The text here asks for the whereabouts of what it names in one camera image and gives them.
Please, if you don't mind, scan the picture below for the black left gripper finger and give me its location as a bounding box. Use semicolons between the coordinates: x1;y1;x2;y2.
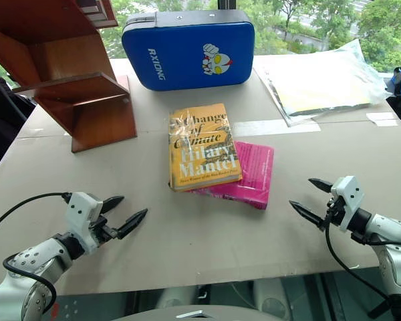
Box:
116;208;149;240
101;195;126;215

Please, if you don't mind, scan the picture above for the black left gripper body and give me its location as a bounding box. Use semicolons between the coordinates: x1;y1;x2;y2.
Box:
90;215;120;244

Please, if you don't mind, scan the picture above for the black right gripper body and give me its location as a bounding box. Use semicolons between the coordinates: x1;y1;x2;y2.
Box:
323;196;346;228

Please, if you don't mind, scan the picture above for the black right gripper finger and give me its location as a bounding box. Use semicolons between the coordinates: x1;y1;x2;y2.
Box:
288;200;327;231
307;178;335;193

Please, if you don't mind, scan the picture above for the pink paperback book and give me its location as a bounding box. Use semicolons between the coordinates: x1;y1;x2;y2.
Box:
185;140;275;211

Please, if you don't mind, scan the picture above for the yellow Hilary Mantel book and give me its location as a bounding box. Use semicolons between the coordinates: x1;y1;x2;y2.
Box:
168;102;243;193

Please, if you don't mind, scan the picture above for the brown wooden bookshelf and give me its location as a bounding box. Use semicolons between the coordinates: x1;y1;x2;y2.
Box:
0;0;138;154

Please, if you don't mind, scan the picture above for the clear plastic document bag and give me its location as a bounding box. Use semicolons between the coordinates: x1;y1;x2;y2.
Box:
253;38;392;128

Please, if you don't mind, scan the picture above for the blue AXIONG padded case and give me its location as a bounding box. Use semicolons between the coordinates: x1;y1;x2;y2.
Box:
121;9;255;92

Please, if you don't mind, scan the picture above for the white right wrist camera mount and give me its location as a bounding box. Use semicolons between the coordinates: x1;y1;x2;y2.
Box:
330;175;366;232

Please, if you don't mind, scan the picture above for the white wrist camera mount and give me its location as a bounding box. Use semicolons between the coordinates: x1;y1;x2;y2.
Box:
65;192;104;253
330;175;366;232

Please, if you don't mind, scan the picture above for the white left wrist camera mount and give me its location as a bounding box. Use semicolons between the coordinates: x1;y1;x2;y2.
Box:
65;192;104;253

